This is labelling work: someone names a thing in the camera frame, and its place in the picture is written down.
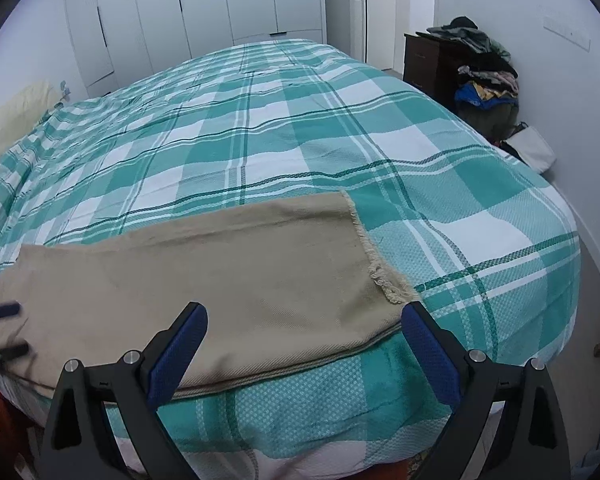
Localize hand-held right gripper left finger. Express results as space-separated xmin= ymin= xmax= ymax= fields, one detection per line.
xmin=39 ymin=301 xmax=209 ymax=480

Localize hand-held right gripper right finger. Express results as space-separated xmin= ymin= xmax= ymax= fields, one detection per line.
xmin=401 ymin=302 xmax=572 ymax=480

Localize beige pants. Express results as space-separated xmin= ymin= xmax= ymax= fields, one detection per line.
xmin=0 ymin=190 xmax=421 ymax=401

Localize white tote bag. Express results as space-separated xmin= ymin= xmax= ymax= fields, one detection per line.
xmin=500 ymin=122 xmax=557 ymax=173

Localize bed with teal checked duvet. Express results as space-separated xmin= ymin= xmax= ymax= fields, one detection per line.
xmin=0 ymin=37 xmax=581 ymax=480

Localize dark wooden nightstand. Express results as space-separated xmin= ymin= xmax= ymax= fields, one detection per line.
xmin=404 ymin=32 xmax=463 ymax=111

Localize pile of clothes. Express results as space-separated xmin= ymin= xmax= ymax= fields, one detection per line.
xmin=427 ymin=16 xmax=521 ymax=138

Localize white door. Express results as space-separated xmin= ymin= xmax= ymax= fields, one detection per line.
xmin=347 ymin=0 xmax=437 ymax=71

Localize white wardrobe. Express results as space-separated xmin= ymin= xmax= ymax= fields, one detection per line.
xmin=62 ymin=0 xmax=328 ymax=98

